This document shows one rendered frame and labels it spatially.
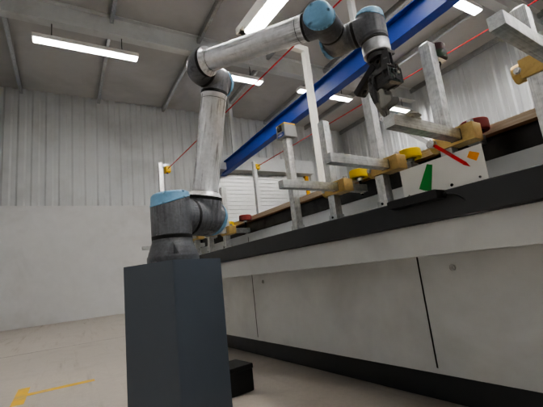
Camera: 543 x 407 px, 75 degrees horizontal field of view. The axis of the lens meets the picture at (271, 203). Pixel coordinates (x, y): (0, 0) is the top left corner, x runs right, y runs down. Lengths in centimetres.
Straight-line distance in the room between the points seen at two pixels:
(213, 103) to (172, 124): 821
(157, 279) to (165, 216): 23
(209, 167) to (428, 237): 87
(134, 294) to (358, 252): 82
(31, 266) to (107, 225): 160
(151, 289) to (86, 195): 760
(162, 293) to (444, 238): 90
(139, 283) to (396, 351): 103
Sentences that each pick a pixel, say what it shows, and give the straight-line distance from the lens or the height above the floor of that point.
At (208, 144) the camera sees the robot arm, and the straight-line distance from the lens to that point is 152.
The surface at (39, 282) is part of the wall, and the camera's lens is 859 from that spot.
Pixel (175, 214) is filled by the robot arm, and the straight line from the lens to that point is 134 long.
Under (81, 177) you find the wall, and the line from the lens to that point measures 897.
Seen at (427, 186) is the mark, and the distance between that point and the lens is 118.
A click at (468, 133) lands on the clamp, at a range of 113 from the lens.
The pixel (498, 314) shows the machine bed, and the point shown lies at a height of 32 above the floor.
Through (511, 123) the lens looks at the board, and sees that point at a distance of 130.
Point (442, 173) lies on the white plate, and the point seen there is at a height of 75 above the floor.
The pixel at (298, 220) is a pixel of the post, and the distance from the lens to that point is 164.
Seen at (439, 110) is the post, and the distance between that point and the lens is 120.
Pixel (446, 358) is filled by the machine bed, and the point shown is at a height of 16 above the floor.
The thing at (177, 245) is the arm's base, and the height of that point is 66.
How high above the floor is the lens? 53
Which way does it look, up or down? 11 degrees up
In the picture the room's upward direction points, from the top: 6 degrees counter-clockwise
